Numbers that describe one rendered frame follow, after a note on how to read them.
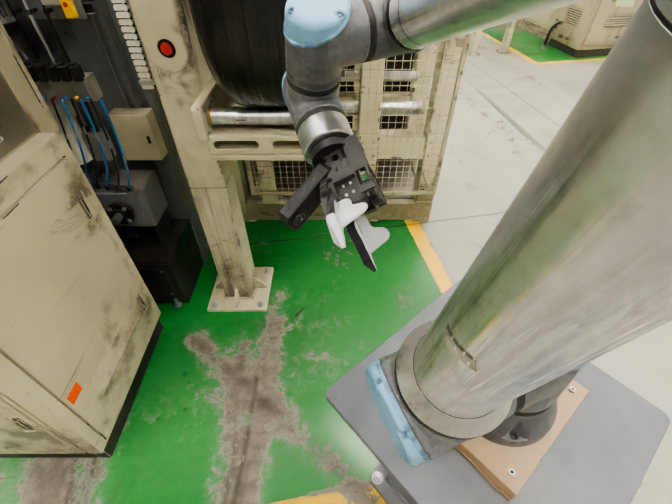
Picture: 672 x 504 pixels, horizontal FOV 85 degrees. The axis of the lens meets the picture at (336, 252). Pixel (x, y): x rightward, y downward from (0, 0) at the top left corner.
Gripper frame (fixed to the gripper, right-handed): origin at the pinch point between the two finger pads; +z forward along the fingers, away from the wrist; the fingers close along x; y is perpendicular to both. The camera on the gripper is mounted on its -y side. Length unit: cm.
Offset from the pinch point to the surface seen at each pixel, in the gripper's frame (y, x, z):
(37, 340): -84, 9, -18
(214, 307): -89, 84, -37
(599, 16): 264, 347, -269
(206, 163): -45, 35, -65
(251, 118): -20, 23, -60
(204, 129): -32, 18, -60
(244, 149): -27, 28, -56
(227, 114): -25, 20, -63
